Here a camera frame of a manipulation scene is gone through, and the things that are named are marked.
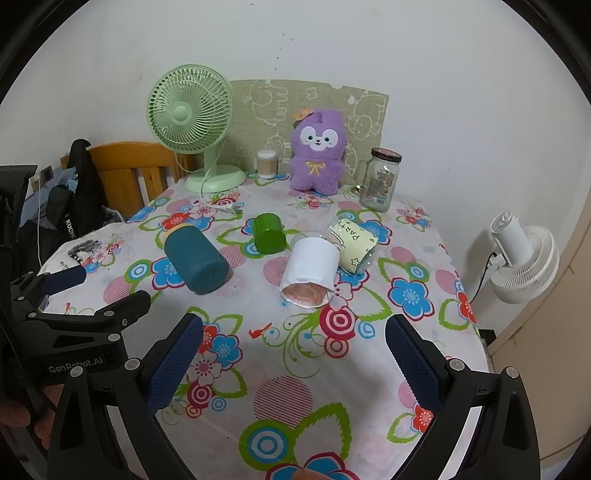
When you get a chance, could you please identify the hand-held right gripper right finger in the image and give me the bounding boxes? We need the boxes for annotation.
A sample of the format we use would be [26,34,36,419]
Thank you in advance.
[385,314,542,480]

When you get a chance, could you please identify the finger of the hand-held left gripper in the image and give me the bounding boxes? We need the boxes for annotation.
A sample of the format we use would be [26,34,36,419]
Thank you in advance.
[25,290,152,344]
[9,266,88,306]

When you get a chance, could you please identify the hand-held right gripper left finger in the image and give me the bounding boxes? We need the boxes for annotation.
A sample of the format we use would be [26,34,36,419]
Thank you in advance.
[46,313,205,480]

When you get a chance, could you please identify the white paper-wrapped cup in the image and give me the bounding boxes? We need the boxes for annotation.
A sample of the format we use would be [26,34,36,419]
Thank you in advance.
[278,233,341,308]

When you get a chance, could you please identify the dark teal cup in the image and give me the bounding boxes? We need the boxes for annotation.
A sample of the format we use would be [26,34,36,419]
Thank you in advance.
[164,228,230,296]

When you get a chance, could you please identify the clear glass cup yellow label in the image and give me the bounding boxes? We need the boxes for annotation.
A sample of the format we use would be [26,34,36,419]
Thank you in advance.
[325,217,380,276]

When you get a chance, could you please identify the small green cup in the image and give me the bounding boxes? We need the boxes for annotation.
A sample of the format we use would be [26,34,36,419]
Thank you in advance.
[252,213,287,254]

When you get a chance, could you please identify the person's left hand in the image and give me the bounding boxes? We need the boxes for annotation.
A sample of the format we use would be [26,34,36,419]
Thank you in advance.
[0,385,63,450]

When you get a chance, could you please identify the white printed cloth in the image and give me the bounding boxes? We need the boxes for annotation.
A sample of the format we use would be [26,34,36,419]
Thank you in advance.
[39,226,125,278]

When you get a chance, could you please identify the blue clothing pile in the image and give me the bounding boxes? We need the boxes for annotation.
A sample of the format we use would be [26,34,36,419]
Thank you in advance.
[18,166,79,232]

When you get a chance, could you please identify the black bag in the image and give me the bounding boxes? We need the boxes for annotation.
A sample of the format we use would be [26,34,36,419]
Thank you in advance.
[46,138,125,241]

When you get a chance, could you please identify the wooden chair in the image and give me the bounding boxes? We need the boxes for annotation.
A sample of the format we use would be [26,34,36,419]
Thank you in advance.
[60,142,195,220]

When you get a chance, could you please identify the white clip fan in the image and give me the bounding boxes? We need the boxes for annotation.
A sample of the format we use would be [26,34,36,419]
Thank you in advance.
[488,211,560,304]

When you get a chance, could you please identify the glass jar with lid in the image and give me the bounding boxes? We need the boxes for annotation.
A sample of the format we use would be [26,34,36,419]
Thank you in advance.
[359,148,402,213]

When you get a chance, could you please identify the green desk fan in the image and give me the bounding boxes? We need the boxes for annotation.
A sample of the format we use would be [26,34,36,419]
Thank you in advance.
[148,65,247,193]

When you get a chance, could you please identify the cotton swab container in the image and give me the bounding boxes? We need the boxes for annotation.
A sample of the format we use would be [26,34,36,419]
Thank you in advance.
[256,149,279,180]

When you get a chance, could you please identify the purple plush toy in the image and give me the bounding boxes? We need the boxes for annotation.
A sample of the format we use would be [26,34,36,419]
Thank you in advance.
[287,108,348,195]

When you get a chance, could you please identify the green printed foam mat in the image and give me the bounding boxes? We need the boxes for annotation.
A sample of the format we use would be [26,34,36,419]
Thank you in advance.
[217,78,390,180]

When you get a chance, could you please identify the black fan cable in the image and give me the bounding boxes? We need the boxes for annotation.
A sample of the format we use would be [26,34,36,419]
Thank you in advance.
[473,251,497,301]

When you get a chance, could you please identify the white fan power cable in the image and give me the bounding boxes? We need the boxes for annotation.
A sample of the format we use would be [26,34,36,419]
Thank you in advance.
[199,154,244,216]

